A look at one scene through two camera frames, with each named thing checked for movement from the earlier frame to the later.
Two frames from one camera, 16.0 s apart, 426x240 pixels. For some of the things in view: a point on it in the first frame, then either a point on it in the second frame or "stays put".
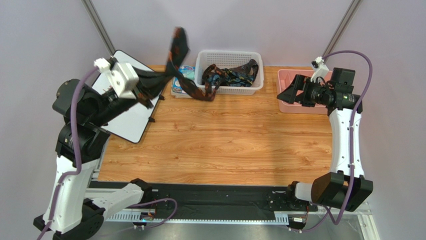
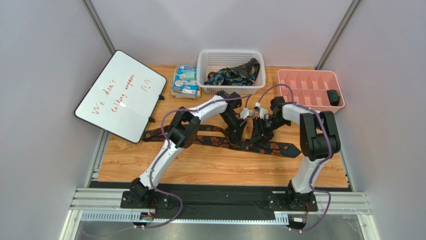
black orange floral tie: x=151 y=83 -> x=218 y=136
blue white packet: x=177 y=91 stays put
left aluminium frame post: x=99 y=26 stays put
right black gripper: x=304 y=92 -> x=260 y=132
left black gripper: x=140 y=89 -> x=237 y=132
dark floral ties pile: x=242 y=75 stays put
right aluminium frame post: x=345 y=21 stays put
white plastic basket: x=228 y=59 stays put
